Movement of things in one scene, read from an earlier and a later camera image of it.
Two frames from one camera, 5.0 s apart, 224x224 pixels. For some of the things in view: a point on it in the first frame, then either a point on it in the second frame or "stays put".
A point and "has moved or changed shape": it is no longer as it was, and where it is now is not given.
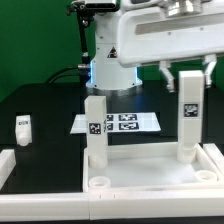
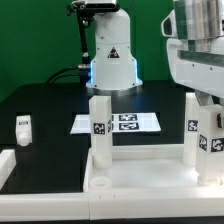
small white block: [23, 130] stays put
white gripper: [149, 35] → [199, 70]
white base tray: [150, 167] stays put
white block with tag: [95, 131] has moved or changed shape
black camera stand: [84, 17] stays put
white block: [190, 114] → [210, 145]
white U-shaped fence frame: [112, 205] stays put
